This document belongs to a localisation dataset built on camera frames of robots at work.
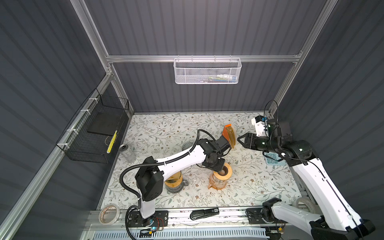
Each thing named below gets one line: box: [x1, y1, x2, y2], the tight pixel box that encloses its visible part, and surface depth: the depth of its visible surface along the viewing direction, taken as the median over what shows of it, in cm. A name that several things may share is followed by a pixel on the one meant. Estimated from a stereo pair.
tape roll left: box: [98, 203, 121, 226], surface depth 77 cm
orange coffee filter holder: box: [222, 123, 237, 149], surface depth 99 cm
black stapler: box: [189, 207, 220, 221], surface depth 74 cm
